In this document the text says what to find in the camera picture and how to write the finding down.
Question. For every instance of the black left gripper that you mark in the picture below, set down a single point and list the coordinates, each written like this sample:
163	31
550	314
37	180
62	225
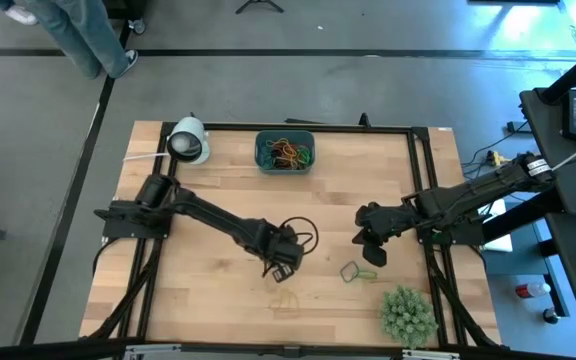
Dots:
280	245

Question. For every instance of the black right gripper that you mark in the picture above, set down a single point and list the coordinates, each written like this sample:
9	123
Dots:
398	217

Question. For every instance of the wide green rubber band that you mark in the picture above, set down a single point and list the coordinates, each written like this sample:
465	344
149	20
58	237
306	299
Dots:
307	156
375	274

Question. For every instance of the wide blue rubber band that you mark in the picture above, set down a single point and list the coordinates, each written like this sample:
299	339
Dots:
341	273

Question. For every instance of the long thin yellow rubber band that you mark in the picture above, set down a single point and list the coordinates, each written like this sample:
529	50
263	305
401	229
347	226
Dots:
278	141

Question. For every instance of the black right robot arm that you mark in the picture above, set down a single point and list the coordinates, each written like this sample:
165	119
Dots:
468	192

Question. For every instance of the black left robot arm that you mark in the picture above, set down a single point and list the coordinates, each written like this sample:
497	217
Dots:
208	212

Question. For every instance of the blue-grey plastic bin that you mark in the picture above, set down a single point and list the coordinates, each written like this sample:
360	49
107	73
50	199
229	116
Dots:
283	171

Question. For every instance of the green artificial plant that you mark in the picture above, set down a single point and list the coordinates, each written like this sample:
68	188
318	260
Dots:
408	317

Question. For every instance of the white paper sheet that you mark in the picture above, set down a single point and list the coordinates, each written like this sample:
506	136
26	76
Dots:
500	245

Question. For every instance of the white cylindrical desk lamp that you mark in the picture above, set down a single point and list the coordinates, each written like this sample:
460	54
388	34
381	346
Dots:
188	142

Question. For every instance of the red and white bottle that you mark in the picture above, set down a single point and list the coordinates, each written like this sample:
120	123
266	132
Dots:
530	290

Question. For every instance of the black power plug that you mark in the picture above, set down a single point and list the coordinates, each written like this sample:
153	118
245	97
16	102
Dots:
512	127

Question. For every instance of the small black bottle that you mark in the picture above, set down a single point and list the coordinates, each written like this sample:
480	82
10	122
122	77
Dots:
550	316

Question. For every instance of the black tripod legs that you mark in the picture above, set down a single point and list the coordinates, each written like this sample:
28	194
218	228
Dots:
259	4

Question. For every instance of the black rolling cart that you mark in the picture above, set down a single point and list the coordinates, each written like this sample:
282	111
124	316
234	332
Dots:
128	7

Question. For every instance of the person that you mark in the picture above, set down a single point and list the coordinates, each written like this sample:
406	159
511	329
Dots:
83	35

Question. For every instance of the black overhead mount bar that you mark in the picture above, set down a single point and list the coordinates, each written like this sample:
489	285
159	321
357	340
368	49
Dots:
288	350

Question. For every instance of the black aluminium table frame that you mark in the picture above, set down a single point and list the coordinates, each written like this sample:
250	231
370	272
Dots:
368	129

